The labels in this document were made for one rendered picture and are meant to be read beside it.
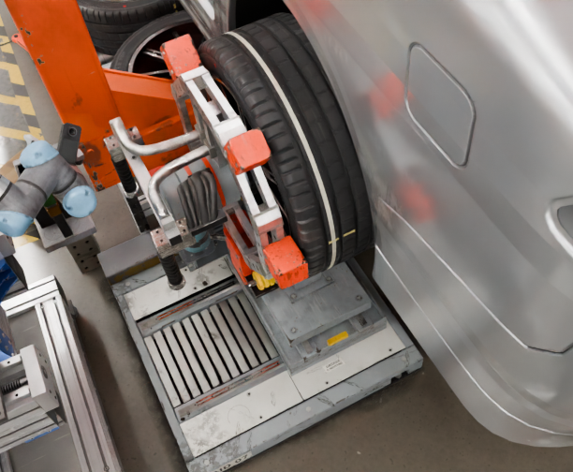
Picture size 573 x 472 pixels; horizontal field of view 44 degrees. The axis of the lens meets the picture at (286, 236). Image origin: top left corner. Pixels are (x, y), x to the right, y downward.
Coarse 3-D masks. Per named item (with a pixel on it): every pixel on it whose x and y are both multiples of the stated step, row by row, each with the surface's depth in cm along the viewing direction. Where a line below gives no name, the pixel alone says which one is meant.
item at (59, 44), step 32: (32, 0) 170; (64, 0) 173; (32, 32) 176; (64, 32) 180; (64, 64) 186; (96, 64) 191; (64, 96) 194; (96, 96) 199; (96, 128) 207; (96, 160) 215
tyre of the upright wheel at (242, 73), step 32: (256, 32) 165; (288, 32) 164; (224, 64) 159; (256, 64) 157; (288, 64) 156; (320, 64) 157; (256, 96) 153; (288, 96) 153; (320, 96) 154; (288, 128) 153; (320, 128) 153; (288, 160) 152; (320, 160) 155; (352, 160) 156; (288, 192) 154; (320, 192) 156; (352, 192) 160; (320, 224) 161; (352, 224) 164; (320, 256) 168; (352, 256) 182
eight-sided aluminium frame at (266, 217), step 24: (192, 72) 166; (192, 96) 163; (216, 96) 160; (216, 120) 156; (240, 120) 156; (192, 144) 201; (240, 192) 159; (264, 192) 157; (240, 216) 203; (264, 216) 158; (240, 240) 198; (264, 240) 163; (264, 264) 171
